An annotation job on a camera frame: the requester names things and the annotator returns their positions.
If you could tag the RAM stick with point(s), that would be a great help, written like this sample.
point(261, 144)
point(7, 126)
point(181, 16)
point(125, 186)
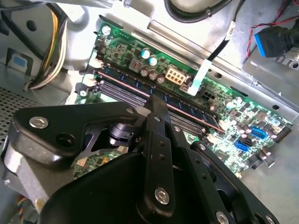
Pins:
point(137, 83)

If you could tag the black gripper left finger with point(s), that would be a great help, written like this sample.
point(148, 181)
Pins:
point(58, 116)

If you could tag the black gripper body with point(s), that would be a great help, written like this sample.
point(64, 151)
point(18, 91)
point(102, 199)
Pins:
point(105, 191)

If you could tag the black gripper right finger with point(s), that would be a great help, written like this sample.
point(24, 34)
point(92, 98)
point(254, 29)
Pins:
point(201, 168)

